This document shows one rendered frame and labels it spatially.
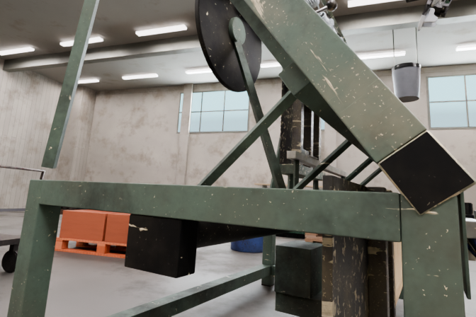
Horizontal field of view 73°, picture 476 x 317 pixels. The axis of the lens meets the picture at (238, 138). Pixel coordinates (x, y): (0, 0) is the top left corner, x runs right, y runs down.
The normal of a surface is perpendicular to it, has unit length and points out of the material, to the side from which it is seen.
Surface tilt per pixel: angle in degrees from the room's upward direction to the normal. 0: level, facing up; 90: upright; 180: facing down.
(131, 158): 90
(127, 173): 90
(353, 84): 90
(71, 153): 90
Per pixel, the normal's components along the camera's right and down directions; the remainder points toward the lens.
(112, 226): -0.18, -0.18
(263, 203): -0.51, -0.18
